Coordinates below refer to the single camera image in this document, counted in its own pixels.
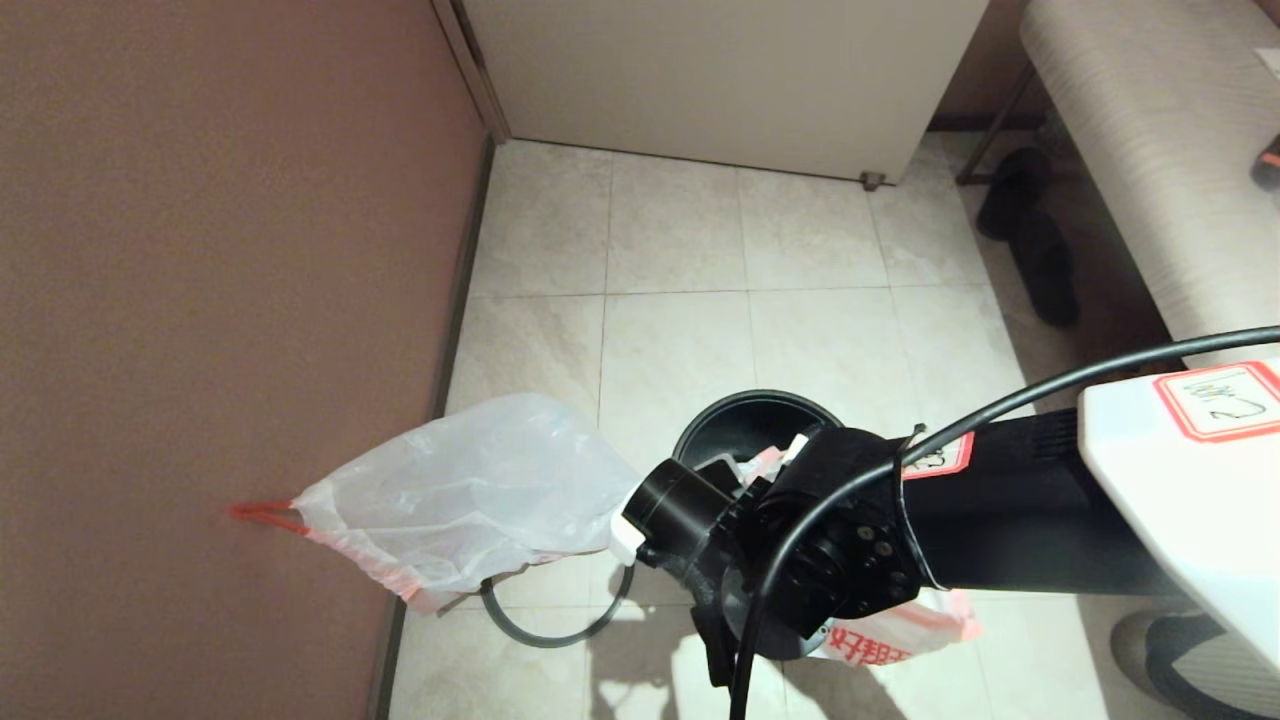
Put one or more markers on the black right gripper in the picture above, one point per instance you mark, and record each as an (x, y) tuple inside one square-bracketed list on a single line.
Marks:
[(685, 510)]

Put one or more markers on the white bin liner bag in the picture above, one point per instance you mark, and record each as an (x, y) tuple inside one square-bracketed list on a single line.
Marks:
[(880, 640)]

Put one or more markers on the black round trash bin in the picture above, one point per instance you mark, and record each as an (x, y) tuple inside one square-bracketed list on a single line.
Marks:
[(740, 420)]

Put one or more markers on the small metal door stopper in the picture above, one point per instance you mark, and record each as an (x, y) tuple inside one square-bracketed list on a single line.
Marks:
[(872, 181)]

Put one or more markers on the black slipper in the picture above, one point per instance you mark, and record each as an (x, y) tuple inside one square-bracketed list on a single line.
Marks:
[(1045, 275), (1010, 190)]

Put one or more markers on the white door panel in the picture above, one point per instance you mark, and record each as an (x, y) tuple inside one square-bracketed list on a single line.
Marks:
[(720, 80)]

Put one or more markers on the metal bench leg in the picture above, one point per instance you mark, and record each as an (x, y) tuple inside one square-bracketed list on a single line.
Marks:
[(992, 128)]

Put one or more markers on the white pleated round stool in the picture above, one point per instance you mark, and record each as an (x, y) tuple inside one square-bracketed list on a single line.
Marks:
[(1180, 670)]

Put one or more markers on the wood-grain bench top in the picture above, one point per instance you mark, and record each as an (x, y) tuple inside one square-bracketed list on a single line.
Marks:
[(1170, 180)]

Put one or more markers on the red and black item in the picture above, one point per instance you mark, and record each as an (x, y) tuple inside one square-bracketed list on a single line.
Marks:
[(1268, 165)]

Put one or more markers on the white paper sheet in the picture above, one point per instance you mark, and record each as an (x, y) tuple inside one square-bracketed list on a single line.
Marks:
[(1272, 62)]

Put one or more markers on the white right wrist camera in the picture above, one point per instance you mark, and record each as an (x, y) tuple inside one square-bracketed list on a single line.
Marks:
[(625, 545)]

